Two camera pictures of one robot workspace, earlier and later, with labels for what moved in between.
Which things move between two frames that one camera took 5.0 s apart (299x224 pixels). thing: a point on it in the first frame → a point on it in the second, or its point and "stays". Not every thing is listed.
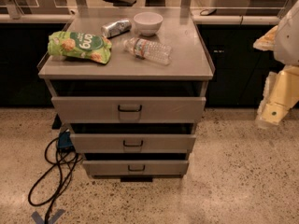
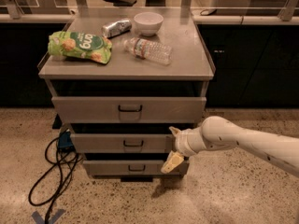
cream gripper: (288, 37) → (183, 143)
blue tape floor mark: (37, 218) stays
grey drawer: (133, 143) stays
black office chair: (119, 0) stays
